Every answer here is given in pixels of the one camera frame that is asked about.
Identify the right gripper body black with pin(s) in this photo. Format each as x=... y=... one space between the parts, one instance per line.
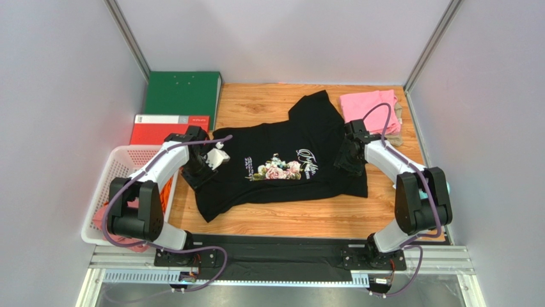
x=348 y=158

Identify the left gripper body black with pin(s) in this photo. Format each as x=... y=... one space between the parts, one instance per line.
x=197 y=172

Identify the black floral t shirt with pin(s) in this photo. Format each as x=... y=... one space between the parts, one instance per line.
x=282 y=162

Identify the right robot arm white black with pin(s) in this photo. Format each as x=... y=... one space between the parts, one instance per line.
x=422 y=202

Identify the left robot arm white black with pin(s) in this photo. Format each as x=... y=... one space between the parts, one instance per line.
x=133 y=216

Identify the orange t shirt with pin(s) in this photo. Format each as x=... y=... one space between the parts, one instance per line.
x=165 y=194

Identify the folded beige t shirt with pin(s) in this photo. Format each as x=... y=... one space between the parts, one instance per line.
x=393 y=132

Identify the folded pink t shirt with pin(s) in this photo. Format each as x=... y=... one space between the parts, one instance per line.
x=355 y=106

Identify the white plastic laundry basket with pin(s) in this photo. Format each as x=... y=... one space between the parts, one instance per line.
x=123 y=162

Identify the teal headphones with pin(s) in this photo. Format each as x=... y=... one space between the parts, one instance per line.
x=424 y=195

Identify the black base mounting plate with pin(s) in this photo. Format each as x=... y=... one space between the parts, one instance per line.
x=276 y=257

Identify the dusty pink t shirt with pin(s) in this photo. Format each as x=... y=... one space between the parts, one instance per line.
x=97 y=221

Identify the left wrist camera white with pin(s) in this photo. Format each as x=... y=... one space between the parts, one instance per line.
x=217 y=156

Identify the red ring binder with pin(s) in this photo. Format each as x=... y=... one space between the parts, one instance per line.
x=152 y=129

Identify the green ring binder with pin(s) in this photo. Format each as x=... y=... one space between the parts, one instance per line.
x=184 y=93

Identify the aluminium frame rail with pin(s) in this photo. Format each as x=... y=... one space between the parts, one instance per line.
x=128 y=266

